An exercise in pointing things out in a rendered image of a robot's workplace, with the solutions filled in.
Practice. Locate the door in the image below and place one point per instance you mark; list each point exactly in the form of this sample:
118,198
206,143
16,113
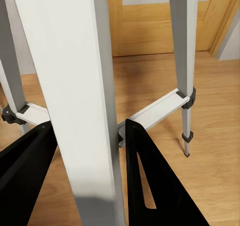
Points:
144,27

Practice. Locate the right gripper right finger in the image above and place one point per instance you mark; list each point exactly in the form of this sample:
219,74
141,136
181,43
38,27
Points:
174,206

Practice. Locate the camera tripod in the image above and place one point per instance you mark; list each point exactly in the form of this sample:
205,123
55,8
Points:
70,45

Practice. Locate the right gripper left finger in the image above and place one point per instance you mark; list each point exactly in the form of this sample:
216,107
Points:
23,168

